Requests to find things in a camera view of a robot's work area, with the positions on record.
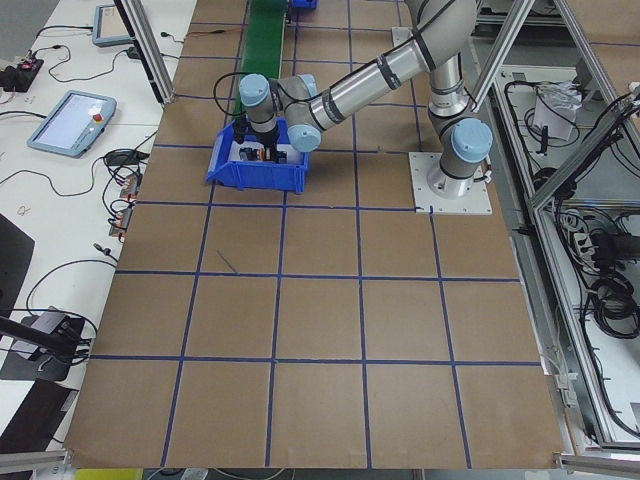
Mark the near teach pendant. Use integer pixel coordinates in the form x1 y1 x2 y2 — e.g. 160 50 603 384
26 90 117 158

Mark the teach pendant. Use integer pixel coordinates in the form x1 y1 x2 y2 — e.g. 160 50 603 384
26 90 117 158
92 4 132 47

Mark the red mushroom push button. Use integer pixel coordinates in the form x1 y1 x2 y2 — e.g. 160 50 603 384
272 150 288 164

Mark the green conveyor belt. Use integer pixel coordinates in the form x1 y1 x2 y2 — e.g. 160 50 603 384
233 0 289 121

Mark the blue bin with foam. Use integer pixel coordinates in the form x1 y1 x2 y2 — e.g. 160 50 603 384
205 118 310 194

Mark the far teach pendant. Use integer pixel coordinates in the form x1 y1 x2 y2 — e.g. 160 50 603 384
92 4 132 47

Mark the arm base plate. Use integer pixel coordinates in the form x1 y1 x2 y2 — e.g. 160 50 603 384
408 152 493 216

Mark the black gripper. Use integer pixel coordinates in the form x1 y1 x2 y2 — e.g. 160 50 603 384
259 127 279 149

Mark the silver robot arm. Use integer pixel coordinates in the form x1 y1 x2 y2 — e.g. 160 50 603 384
239 0 493 199

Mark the blue bin at right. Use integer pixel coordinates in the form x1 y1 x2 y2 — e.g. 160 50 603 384
290 0 318 10

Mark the yellow mushroom push button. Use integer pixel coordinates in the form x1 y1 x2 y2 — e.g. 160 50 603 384
239 147 266 161

